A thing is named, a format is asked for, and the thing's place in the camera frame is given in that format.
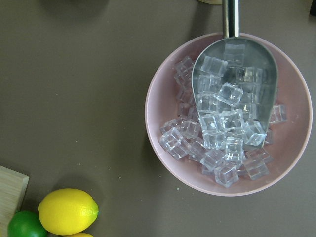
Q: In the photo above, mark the pink bowl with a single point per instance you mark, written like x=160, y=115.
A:
x=290, y=137

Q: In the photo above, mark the yellow lemon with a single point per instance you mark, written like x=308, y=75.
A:
x=67, y=211
x=81, y=234

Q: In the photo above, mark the wooden cutting board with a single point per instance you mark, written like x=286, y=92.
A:
x=12, y=190

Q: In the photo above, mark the metal ice scoop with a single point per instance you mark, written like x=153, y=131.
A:
x=234, y=82

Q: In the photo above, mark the green lime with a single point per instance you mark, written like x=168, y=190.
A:
x=26, y=224

